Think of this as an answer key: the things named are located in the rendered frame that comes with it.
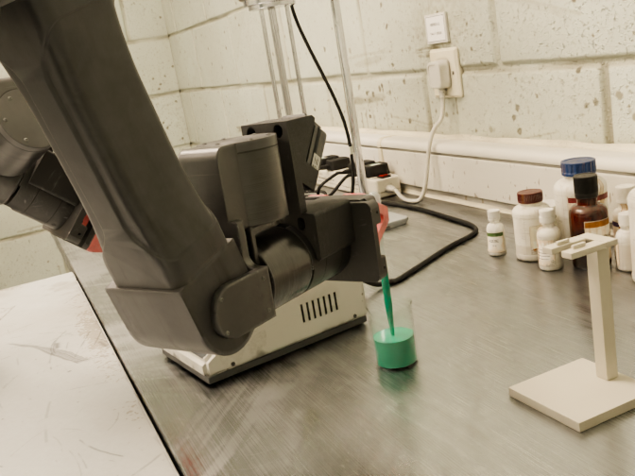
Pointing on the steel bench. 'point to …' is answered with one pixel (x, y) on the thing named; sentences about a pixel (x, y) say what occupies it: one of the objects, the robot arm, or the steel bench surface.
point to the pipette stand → (569, 375)
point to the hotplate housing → (285, 330)
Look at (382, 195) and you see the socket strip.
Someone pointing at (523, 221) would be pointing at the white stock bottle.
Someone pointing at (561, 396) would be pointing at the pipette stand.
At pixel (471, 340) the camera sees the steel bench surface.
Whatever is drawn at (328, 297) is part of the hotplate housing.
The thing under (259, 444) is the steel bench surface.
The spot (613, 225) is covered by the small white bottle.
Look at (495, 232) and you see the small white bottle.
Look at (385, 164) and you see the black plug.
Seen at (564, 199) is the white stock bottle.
